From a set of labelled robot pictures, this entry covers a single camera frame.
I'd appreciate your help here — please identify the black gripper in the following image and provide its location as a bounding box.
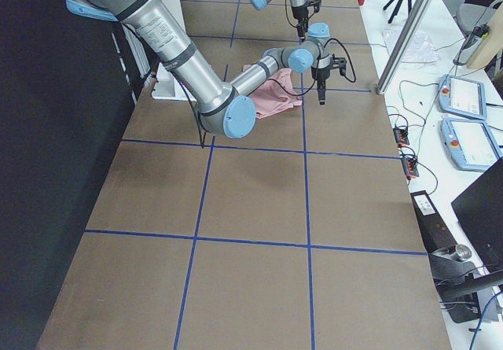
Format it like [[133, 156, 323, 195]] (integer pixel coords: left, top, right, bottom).
[[291, 4, 309, 38], [311, 65, 331, 105]]

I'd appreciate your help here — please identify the pink Snoopy t-shirt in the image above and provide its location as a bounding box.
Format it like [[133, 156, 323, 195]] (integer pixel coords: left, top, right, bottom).
[[247, 68, 302, 120]]

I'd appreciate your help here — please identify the left orange-port usb hub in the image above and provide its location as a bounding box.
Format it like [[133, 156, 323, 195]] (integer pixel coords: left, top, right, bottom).
[[393, 127, 409, 148]]

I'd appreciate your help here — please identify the clear plastic bag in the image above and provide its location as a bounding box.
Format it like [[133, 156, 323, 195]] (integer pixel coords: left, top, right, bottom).
[[382, 28, 440, 63]]

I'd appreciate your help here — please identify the upper blue teach pendant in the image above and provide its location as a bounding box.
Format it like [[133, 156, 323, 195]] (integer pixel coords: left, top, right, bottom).
[[438, 74, 487, 120]]

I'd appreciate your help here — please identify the blue teach pendant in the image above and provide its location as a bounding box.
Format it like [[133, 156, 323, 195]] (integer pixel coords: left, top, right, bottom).
[[438, 74, 487, 120], [440, 118, 502, 172]]

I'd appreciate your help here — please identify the brown paper table cover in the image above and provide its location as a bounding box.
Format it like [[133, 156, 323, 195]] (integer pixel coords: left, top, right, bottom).
[[38, 0, 450, 349]]

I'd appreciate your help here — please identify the lower blue teach pendant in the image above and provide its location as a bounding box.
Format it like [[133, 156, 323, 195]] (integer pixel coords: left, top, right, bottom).
[[440, 118, 502, 172]]

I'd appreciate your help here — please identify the dark grey box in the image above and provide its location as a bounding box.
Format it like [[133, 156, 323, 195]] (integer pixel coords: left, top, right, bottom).
[[410, 190, 456, 253]]

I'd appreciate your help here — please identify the black monitor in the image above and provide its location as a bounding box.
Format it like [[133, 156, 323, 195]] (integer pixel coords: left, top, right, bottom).
[[451, 159, 502, 264]]

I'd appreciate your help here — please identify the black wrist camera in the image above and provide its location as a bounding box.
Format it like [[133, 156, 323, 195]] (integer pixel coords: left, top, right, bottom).
[[329, 53, 347, 78], [306, 0, 321, 13]]

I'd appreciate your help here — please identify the aluminium frame post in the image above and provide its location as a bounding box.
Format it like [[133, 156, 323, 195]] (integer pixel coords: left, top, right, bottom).
[[376, 0, 432, 94]]

